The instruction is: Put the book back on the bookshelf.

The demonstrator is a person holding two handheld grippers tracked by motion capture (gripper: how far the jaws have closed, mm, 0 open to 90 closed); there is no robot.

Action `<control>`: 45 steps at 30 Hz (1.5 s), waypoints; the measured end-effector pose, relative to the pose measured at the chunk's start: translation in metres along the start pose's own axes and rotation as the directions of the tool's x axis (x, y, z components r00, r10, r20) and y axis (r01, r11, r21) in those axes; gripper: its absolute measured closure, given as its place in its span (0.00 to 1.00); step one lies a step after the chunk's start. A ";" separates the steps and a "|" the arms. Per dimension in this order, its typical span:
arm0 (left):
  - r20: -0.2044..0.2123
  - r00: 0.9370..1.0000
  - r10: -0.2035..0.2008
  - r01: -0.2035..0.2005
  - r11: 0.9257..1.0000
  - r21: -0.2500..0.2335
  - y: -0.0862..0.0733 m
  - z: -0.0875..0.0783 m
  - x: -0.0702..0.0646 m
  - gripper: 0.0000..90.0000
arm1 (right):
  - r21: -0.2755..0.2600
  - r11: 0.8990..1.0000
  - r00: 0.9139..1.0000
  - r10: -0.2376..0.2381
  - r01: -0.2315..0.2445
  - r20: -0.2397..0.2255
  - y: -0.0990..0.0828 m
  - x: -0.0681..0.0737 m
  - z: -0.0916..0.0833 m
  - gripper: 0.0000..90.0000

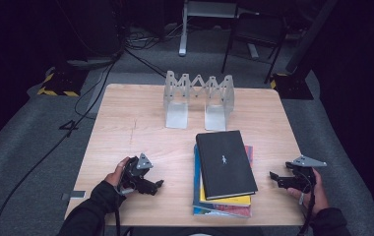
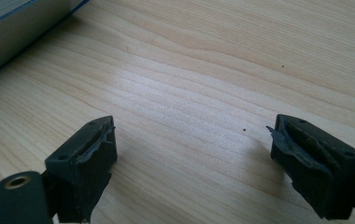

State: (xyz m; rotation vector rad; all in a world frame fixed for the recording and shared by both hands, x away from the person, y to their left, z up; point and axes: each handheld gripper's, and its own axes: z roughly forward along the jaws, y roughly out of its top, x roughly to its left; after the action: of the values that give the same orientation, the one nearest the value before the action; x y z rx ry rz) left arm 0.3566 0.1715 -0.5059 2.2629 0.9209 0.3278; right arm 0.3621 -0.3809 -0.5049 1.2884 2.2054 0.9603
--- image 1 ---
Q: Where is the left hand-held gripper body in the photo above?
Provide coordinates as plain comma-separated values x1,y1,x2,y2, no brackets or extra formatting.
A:
119,152,155,195

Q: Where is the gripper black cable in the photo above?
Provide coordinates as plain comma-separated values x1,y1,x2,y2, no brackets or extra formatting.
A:
296,170,317,236
113,183,134,236

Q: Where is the black hardcover book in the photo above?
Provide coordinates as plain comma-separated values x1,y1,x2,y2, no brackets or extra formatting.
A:
195,130,259,202

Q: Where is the red illustrated book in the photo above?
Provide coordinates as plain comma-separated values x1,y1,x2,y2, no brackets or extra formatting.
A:
212,145,255,218

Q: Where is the black folding chair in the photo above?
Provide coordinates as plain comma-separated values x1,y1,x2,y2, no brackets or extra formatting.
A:
220,12,289,85

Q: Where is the person's right hand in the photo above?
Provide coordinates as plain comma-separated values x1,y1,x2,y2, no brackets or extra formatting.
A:
286,168,330,217

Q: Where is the bundle of floor cables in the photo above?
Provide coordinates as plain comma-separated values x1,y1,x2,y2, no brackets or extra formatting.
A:
122,22,184,79

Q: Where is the grey tape strip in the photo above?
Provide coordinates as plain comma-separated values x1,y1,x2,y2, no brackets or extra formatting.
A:
61,190,87,202

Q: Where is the grey metal desk frame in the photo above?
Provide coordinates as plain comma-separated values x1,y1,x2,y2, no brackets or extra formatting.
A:
178,0,262,58

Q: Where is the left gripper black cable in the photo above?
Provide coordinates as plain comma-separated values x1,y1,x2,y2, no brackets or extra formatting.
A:
113,183,134,236

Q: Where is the dark equipment cabinet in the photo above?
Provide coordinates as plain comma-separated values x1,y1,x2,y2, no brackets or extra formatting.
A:
56,0,124,70

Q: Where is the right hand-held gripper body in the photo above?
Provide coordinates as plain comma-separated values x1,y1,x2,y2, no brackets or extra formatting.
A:
284,154,328,195

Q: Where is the person's left hand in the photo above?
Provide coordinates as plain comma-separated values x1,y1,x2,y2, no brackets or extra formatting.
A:
103,156,132,188

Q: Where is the metal expandable book rack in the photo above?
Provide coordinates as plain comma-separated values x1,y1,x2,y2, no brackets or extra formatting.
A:
162,70,236,132

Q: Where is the dark slanted post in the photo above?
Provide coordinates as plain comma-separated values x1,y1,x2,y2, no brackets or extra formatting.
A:
284,0,340,75

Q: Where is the yellow picture book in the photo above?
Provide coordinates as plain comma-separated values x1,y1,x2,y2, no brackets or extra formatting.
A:
198,176,252,207

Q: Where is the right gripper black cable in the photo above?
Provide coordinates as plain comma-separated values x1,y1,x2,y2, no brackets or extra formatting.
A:
296,170,317,236

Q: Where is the blue paperback book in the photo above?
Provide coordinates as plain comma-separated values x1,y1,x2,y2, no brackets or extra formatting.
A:
192,144,252,219

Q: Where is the long black floor cable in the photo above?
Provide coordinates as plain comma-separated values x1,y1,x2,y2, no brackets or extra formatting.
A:
0,48,124,236

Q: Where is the black yellow striped base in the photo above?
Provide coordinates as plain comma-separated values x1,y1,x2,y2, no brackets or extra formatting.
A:
36,67,90,98
269,72,315,101

